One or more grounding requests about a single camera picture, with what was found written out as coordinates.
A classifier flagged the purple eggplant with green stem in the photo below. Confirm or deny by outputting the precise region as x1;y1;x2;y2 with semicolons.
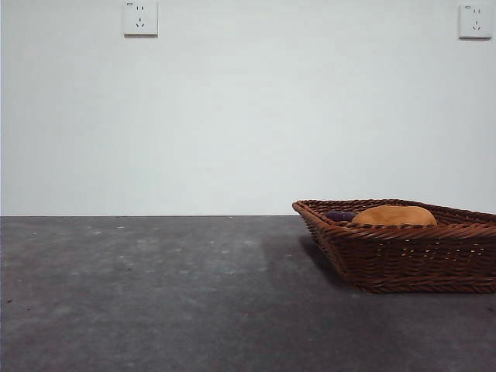
323;211;357;224

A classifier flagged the tan potato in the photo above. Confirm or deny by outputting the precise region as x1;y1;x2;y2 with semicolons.
350;205;438;227

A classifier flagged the brown woven wicker basket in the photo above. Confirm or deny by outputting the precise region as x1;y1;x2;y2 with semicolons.
291;198;496;295

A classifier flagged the white wall socket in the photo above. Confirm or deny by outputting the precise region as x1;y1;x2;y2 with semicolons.
122;0;159;38
458;3;487;40

